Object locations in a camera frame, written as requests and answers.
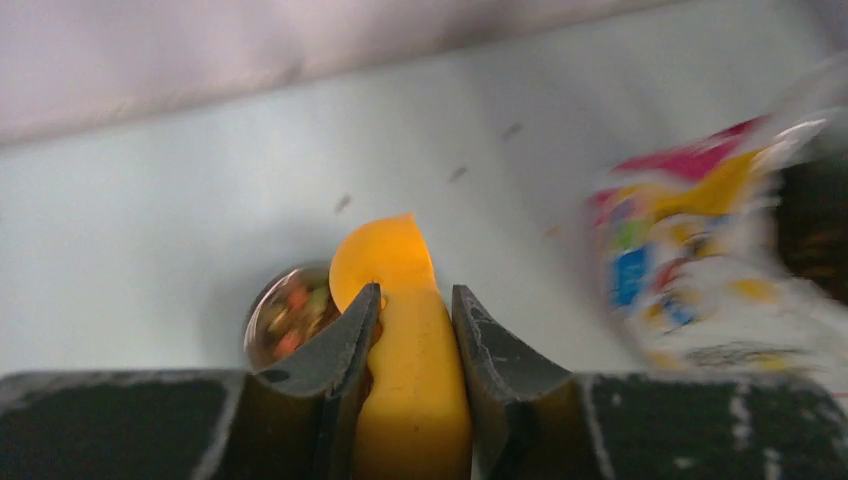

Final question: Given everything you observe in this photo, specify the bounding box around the small steel bowl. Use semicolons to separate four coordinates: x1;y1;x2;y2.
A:
242;262;340;372

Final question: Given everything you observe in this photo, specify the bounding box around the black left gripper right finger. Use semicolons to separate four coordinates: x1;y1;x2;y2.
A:
452;285;847;479

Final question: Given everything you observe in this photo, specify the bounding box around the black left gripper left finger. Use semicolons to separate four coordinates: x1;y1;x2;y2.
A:
1;284;381;479

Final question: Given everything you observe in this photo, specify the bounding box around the white yellow pet food bag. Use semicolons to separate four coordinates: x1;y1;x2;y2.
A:
588;54;847;400

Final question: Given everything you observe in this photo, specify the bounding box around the orange plastic scoop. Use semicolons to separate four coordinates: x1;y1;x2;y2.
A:
329;213;472;479

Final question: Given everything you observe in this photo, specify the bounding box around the kibble in small bowl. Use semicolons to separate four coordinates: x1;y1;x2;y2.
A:
260;276;339;361

